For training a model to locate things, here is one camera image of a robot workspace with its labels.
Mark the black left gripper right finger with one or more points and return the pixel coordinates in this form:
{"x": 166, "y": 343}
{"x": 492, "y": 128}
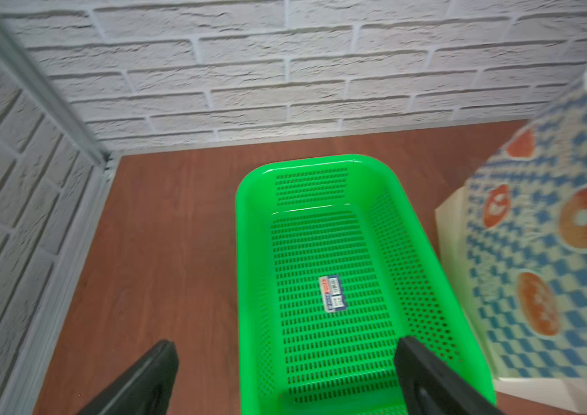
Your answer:
{"x": 429, "y": 386}

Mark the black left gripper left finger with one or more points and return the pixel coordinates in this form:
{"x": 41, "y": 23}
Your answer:
{"x": 144, "y": 388}

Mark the white blue checkered paper bag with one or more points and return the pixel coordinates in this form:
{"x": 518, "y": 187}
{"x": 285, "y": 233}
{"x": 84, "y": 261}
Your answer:
{"x": 513, "y": 242}

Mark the green plastic perforated basket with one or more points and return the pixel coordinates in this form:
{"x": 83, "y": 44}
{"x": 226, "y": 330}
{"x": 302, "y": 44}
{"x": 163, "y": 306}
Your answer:
{"x": 333, "y": 269}

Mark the aluminium corner frame post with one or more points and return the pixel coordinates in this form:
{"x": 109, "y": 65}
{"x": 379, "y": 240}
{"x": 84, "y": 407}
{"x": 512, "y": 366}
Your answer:
{"x": 34, "y": 81}

